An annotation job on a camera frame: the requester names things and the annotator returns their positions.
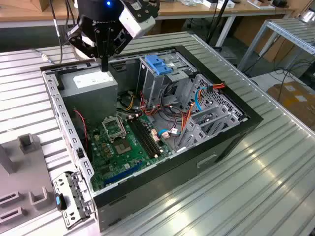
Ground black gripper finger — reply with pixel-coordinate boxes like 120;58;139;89
103;27;133;73
66;26;105;73

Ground blue SATA wire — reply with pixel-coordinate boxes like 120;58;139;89
157;86;210;140

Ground orange red disk power wire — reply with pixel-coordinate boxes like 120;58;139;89
181;82;226;135

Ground perforated metal disk bay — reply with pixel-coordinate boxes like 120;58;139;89
173;73;248;153

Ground blue drive bay latch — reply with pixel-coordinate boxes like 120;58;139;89
144;54;168;76

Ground grey power supply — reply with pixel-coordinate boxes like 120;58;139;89
58;66;119;126

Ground grey optical drive cage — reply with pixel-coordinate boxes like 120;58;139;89
136;50;197;109

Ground metal socket cover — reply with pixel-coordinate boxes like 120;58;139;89
101;116;127;143

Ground RAM slot with white latches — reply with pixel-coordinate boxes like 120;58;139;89
137;116;163;156
130;118;157;158

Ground CPU socket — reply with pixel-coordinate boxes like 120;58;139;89
113;139;133;156

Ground green motherboard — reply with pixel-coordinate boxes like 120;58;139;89
86;114;173;191

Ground blue expansion slot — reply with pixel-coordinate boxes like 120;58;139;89
103;161;143;186

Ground black PC case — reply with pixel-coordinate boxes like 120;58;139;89
39;45;264;233

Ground grey parts rack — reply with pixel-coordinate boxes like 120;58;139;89
0;132;64;234

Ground metal expansion card retainer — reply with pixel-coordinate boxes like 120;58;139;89
52;171;96;231

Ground black latch with blue tab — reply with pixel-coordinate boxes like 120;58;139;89
55;192;67;211

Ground metal slat side table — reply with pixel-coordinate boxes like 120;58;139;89
237;18;315;74

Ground large cardboard box with labels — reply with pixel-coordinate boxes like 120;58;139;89
267;82;315;128

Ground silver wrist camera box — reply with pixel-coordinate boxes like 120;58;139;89
118;4;156;39

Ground grey cable with white connector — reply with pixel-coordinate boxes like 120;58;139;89
36;49;56;65

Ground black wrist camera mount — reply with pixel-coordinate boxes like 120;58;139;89
127;0;159;18

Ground yellow black power wires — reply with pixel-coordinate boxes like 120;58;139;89
117;90;136;112

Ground red black wire bundle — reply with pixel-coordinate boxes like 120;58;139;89
139;90;184;118

